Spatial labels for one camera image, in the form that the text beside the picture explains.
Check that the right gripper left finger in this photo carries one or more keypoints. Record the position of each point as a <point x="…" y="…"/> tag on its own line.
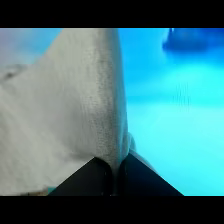
<point x="90" y="181"/>

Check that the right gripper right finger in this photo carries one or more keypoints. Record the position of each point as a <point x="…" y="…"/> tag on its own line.
<point x="143" y="181"/>

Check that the grey garment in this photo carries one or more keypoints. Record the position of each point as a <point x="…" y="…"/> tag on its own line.
<point x="63" y="113"/>

